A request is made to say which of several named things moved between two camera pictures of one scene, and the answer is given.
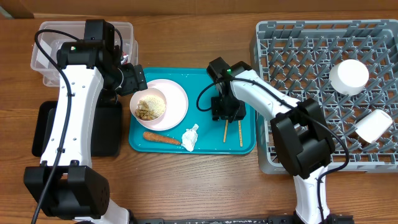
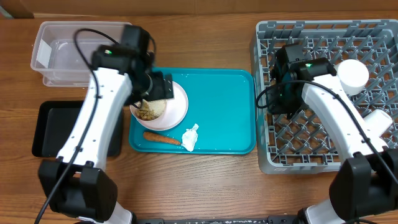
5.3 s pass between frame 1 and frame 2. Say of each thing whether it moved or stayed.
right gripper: moved
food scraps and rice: stayed
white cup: stayed
